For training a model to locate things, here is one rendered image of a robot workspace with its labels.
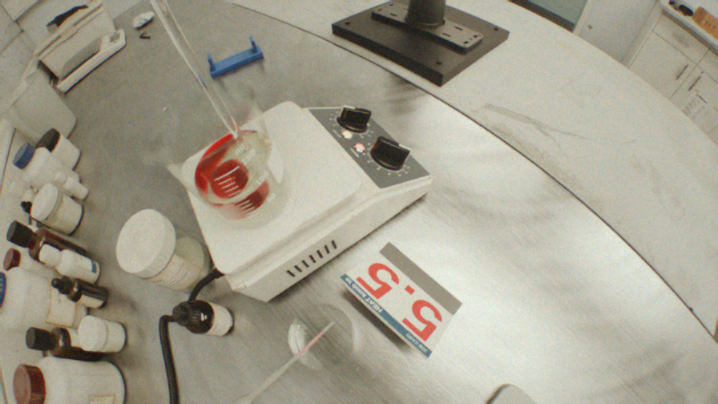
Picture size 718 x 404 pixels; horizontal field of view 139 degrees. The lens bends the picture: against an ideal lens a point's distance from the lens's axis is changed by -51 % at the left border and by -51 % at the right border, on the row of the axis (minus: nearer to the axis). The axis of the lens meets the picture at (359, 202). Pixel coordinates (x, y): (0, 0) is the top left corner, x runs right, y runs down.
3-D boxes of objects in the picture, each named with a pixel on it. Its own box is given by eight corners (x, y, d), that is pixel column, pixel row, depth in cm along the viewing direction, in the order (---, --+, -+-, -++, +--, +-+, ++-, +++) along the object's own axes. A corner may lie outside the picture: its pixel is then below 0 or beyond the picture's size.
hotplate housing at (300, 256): (360, 121, 34) (356, 68, 27) (433, 193, 28) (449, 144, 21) (202, 217, 29) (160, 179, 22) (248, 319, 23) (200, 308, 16)
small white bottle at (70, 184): (90, 189, 32) (63, 169, 27) (83, 202, 31) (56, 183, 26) (84, 187, 33) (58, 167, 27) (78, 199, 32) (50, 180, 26)
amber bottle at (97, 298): (96, 285, 25) (49, 268, 18) (110, 287, 25) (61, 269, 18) (92, 308, 23) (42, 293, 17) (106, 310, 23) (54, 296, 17)
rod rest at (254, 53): (260, 49, 45) (255, 32, 42) (264, 56, 43) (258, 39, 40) (211, 70, 43) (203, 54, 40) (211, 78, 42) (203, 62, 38)
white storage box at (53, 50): (116, 17, 80) (101, -9, 67) (121, 32, 66) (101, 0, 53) (63, 57, 72) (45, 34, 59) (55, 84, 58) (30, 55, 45)
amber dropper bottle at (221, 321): (207, 336, 22) (159, 329, 16) (208, 305, 24) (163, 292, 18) (233, 337, 22) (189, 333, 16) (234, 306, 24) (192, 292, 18)
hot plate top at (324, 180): (293, 103, 25) (291, 96, 24) (369, 189, 20) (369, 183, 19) (183, 169, 22) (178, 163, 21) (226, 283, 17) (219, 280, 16)
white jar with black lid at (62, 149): (82, 160, 36) (54, 137, 29) (59, 184, 34) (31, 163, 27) (79, 144, 38) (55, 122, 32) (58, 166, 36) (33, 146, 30)
